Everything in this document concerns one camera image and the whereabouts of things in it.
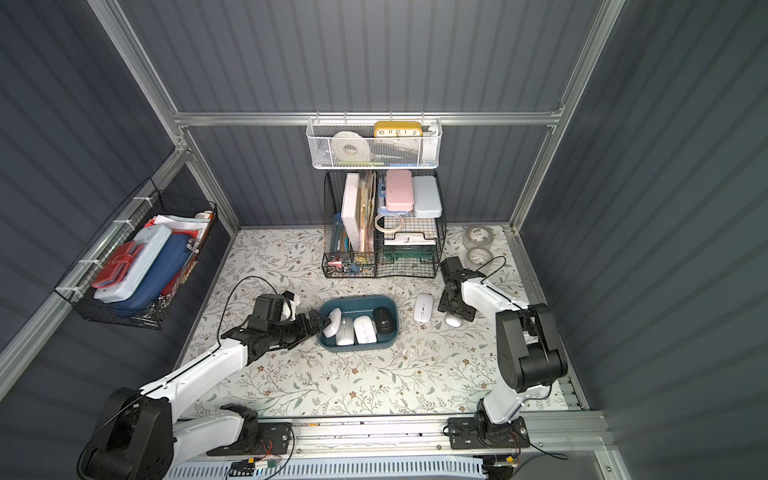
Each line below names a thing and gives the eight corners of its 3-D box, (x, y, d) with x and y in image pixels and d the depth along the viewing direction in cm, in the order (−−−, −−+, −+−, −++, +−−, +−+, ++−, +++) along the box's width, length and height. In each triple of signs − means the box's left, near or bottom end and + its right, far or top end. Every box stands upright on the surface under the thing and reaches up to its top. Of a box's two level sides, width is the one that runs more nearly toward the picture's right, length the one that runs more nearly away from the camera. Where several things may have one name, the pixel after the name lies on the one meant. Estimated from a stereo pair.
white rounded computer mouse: (414, 322, 96) (415, 318, 94) (413, 297, 102) (413, 293, 100) (433, 322, 96) (434, 318, 94) (431, 297, 102) (432, 293, 100)
